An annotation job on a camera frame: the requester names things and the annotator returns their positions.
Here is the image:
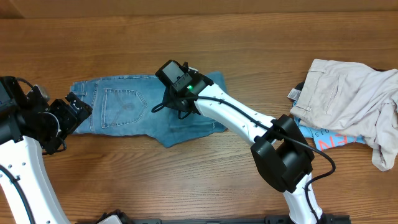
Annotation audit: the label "blue printed t-shirt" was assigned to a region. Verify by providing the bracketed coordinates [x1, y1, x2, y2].
[294, 116, 365, 151]

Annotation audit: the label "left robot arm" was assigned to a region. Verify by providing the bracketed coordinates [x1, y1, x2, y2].
[1, 76, 92, 224]

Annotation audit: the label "beige cotton trousers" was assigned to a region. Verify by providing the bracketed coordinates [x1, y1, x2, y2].
[290, 59, 397, 171]

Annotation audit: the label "light blue denim jeans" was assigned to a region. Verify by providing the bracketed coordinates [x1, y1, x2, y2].
[70, 75, 226, 147]

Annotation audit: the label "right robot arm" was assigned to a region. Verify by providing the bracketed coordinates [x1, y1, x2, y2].
[152, 60, 326, 223]

